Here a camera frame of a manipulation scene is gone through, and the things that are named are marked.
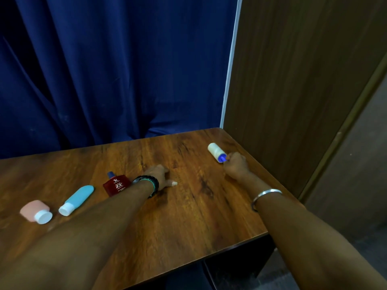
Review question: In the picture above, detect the person's left hand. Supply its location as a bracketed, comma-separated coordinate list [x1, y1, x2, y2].
[142, 164, 178, 191]

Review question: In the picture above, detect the silver bangle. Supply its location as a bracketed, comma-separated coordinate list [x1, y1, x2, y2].
[251, 189, 283, 212]

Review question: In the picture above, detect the dark blue curtain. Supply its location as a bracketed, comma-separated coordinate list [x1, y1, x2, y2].
[0, 0, 239, 160]

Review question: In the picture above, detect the black beaded bracelet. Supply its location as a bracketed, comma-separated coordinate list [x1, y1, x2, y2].
[132, 175, 160, 199]

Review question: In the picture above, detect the pink bottle white cap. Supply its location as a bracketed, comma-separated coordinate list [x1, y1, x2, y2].
[20, 200, 53, 225]

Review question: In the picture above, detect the light blue tube white cap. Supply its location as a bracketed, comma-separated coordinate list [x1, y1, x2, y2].
[58, 185, 95, 217]

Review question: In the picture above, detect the person's left forearm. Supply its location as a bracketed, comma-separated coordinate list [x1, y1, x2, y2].
[0, 181, 154, 290]

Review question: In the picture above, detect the person's right hand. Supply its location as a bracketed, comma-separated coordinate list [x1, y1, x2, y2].
[223, 152, 251, 181]

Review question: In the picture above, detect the brown wooden partition panel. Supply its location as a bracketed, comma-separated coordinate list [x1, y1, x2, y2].
[223, 0, 387, 198]

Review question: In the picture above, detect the wooden table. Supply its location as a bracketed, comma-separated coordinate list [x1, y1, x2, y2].
[0, 127, 306, 290]

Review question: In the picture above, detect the dark red square bottle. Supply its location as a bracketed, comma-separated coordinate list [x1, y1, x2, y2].
[102, 171, 132, 197]

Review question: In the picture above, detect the person's right forearm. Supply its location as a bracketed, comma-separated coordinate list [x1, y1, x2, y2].
[242, 173, 387, 290]

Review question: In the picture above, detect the white bottle with blue cap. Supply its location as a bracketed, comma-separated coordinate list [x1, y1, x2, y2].
[208, 143, 228, 163]

